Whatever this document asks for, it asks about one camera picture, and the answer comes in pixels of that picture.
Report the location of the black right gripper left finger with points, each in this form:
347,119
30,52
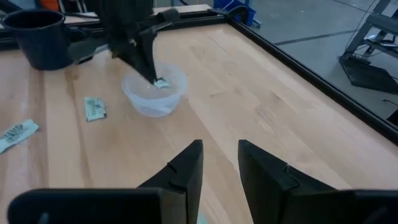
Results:
174,199

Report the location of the dark blue mug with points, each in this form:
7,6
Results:
40,40

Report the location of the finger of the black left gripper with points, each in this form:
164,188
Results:
132,60
147,56

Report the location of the grey metal stand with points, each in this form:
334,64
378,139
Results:
370,68

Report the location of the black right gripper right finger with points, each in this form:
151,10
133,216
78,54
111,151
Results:
273,193

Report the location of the clear plastic deli container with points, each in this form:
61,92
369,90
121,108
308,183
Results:
154,99

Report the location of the blue bin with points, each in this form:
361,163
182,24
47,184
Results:
236,7

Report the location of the orange object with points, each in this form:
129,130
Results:
49,4

